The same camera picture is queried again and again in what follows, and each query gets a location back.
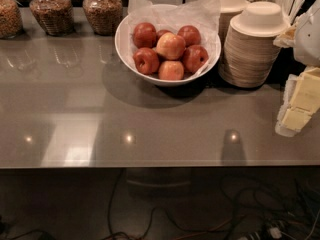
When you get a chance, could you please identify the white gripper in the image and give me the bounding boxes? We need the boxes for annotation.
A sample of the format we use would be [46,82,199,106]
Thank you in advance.
[273,25,320,137]

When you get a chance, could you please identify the yellow-red apple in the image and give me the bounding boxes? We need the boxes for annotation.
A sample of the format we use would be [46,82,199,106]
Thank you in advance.
[156,32,186,60]
[158,61,184,81]

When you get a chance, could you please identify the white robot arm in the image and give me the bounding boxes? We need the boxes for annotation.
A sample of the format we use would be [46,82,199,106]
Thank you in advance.
[275,0,320,137]

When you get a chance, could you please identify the white ceramic bowl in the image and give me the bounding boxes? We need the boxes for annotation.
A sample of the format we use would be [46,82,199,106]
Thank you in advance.
[115,15,215,87]

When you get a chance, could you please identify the white paper bowl liner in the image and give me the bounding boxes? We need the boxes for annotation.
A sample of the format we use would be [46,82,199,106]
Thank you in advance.
[128,0,221,76]

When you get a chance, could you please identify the yellow-red apple front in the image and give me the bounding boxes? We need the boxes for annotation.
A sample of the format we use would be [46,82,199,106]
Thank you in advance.
[158,61,184,81]

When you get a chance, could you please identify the small red apple behind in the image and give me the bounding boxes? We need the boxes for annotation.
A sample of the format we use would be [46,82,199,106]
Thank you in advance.
[156,29,171,39]

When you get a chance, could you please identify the red apple front left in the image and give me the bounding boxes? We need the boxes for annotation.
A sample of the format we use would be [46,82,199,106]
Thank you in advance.
[133,47,160,75]

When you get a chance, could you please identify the red apple back left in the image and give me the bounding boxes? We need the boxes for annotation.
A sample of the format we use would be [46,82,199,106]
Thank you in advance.
[133,22,157,48]

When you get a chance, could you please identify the front stack paper bowls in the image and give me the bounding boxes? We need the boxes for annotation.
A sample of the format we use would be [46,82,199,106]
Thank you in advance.
[219,1,289,88]

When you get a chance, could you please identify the white power adapter on floor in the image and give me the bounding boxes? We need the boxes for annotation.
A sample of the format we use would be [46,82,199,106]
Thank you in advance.
[268,227,282,240]

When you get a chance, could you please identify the right glass cereal jar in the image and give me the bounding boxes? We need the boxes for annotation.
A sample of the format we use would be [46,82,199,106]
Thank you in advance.
[82,0,123,36]

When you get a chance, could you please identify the glass cereal jar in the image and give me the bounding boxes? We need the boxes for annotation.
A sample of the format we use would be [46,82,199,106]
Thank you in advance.
[82,0,123,36]
[29,0,74,36]
[0,0,23,39]

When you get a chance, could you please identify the middle glass cereal jar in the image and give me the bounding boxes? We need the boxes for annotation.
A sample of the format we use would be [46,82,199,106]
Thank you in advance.
[29,0,74,36]

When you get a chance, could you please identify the left glass cereal jar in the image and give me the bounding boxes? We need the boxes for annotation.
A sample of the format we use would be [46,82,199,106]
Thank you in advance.
[0,0,23,39]

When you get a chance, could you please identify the orange floor cable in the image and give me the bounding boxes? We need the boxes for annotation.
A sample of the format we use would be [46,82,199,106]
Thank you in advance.
[169,217,234,240]

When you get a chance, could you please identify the black floor cable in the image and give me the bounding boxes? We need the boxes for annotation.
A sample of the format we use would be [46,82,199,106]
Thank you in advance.
[105,168,158,240]

